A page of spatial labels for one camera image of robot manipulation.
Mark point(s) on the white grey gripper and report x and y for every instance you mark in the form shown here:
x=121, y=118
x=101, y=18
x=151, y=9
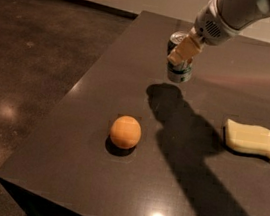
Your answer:
x=212, y=28

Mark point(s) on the green 7up soda can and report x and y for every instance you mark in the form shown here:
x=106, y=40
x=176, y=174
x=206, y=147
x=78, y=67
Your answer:
x=182, y=72

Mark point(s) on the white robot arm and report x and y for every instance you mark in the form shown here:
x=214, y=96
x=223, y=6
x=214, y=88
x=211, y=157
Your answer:
x=239, y=14

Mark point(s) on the orange fruit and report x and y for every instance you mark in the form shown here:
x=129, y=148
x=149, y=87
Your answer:
x=125, y=132

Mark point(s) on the yellow sponge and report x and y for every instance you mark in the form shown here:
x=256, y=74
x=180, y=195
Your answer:
x=247, y=139

